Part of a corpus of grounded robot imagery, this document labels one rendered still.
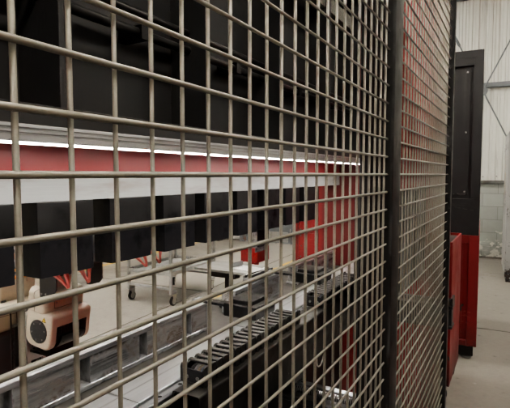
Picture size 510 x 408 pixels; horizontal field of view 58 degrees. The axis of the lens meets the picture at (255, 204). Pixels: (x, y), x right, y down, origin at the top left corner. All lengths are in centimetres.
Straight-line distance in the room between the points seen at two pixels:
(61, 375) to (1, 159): 51
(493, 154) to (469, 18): 228
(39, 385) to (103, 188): 46
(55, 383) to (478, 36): 831
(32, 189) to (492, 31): 826
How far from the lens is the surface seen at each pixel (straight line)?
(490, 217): 856
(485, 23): 886
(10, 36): 20
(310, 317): 133
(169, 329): 146
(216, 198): 156
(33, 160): 107
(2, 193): 104
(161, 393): 96
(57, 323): 219
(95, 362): 127
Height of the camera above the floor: 140
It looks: 4 degrees down
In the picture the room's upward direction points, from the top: straight up
